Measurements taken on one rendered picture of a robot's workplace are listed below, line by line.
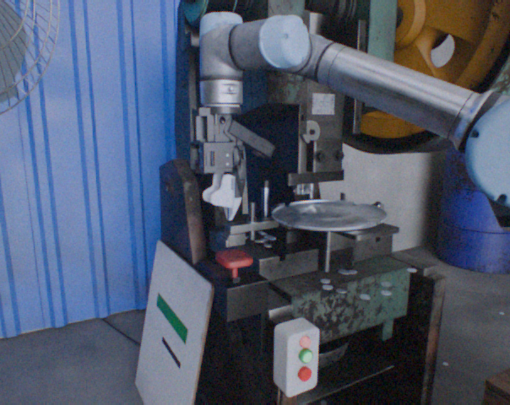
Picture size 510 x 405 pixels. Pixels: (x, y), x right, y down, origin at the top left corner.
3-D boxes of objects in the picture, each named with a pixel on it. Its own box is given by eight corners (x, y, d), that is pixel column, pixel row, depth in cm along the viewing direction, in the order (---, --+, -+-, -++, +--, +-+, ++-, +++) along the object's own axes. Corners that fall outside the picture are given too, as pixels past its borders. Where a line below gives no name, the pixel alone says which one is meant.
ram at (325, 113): (353, 172, 101) (360, 54, 95) (307, 175, 94) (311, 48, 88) (312, 165, 116) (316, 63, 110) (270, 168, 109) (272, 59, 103)
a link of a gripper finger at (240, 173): (226, 195, 73) (225, 149, 72) (234, 194, 74) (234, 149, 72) (237, 199, 69) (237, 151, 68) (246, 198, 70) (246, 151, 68)
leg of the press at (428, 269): (442, 466, 115) (480, 170, 96) (416, 483, 109) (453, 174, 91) (278, 328, 194) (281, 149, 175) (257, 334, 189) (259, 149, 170)
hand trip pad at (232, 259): (255, 293, 76) (255, 256, 75) (228, 299, 73) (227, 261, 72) (239, 281, 82) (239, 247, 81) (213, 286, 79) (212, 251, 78)
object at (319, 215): (343, 240, 80) (343, 236, 80) (249, 217, 101) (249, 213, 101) (407, 213, 99) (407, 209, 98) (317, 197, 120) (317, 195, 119)
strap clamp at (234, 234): (280, 238, 106) (281, 202, 104) (225, 247, 98) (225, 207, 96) (269, 233, 111) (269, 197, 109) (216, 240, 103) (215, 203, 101)
